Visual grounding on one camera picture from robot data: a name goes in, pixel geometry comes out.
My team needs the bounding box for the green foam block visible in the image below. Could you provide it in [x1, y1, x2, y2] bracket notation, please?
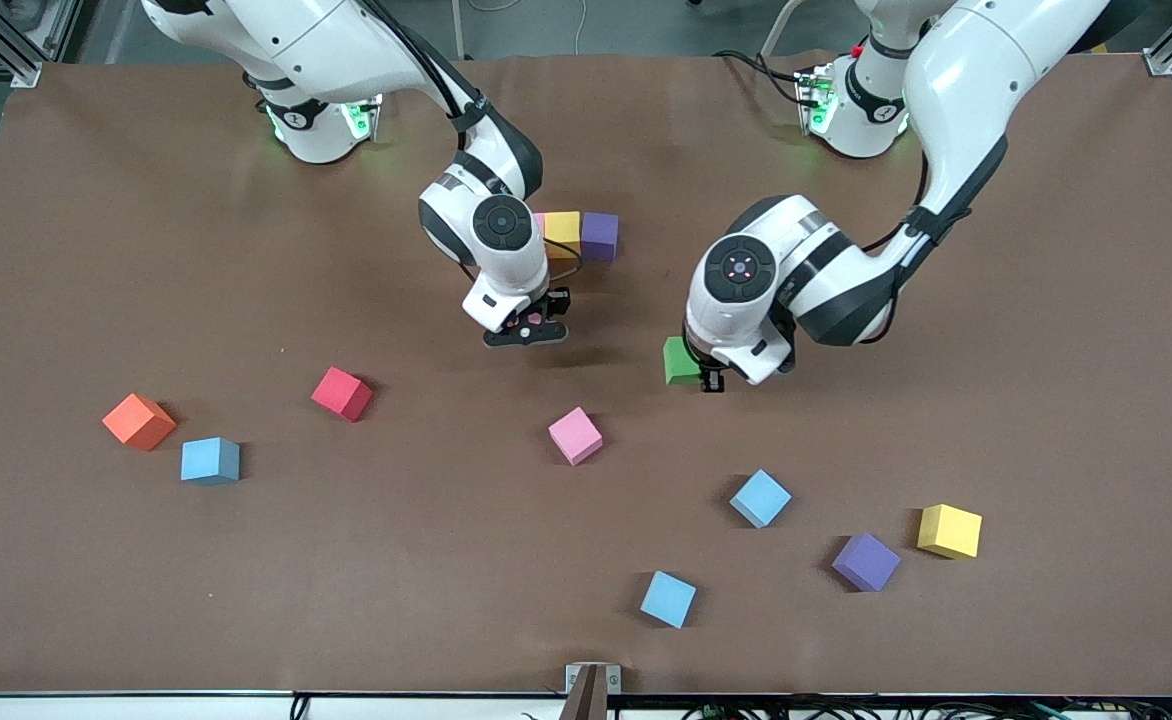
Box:
[662, 336, 705, 388]

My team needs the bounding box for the yellow foam block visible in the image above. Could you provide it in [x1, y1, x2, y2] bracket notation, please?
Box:
[916, 503, 983, 560]
[544, 211, 584, 260]

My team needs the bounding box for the purple foam block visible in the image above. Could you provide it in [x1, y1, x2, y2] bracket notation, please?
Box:
[830, 532, 902, 594]
[580, 211, 620, 263]

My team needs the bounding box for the blue foam block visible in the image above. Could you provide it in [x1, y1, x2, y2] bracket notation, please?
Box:
[728, 468, 793, 530]
[639, 570, 698, 630]
[180, 437, 241, 487]

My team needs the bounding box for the red foam block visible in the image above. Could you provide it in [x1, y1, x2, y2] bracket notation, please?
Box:
[310, 366, 375, 423]

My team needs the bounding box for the brown table cover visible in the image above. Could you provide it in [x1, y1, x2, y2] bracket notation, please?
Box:
[0, 50, 1172, 698]

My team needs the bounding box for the orange foam block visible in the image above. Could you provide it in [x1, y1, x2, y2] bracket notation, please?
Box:
[102, 393, 178, 452]

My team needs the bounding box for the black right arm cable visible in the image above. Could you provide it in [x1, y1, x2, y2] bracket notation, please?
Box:
[544, 238, 587, 291]

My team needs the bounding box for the thin white cable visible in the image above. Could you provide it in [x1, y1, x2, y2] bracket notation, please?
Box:
[466, 0, 592, 56]

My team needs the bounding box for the black arm base cable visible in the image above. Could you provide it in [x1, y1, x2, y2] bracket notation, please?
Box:
[712, 48, 809, 106]

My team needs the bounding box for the metal table bracket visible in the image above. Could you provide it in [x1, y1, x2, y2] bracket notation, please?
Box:
[564, 662, 623, 720]

